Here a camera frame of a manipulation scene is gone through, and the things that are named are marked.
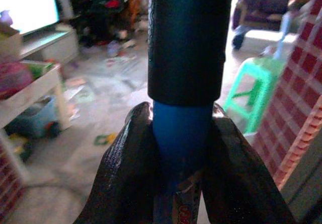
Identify red printed wrapper piece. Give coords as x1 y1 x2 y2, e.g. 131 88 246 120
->
173 170 204 224

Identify white television cabinet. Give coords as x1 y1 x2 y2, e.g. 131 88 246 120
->
19 24 79 65

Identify green plastic stool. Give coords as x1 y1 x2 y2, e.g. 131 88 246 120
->
222 56 285 134

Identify green yellow toy piece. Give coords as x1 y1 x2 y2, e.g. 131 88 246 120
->
94 132 118 146

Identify dark purple sofa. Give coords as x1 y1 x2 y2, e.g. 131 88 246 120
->
231 0 292 32

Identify white cylinder container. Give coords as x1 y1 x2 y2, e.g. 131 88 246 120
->
58 0 75 20

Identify blue handled broom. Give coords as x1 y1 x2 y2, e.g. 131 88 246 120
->
147 0 234 224

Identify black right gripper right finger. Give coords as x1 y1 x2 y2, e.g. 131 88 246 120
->
200 102 296 224

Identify dark clutter heap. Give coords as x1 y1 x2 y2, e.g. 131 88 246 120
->
75 0 150 47

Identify pink toy bag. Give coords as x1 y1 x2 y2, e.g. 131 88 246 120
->
0 62 33 100

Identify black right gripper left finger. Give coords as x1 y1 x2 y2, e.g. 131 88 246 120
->
74 101 174 224

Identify white toy shelf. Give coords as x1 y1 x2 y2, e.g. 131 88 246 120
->
0 60 71 131

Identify bright television screen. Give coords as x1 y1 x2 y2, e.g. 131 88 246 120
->
0 0 60 35

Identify blue toy car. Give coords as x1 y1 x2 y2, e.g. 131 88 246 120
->
5 97 62 140

